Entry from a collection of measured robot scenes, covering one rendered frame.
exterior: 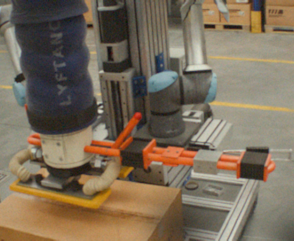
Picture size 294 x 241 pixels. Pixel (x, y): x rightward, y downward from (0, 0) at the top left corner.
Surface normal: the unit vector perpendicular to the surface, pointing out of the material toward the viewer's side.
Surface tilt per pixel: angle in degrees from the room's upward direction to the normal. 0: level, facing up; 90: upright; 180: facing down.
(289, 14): 90
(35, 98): 93
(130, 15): 90
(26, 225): 0
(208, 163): 90
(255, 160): 0
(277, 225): 0
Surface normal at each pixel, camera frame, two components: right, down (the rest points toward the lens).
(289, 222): -0.08, -0.92
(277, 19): -0.40, 0.43
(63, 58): 0.44, -0.03
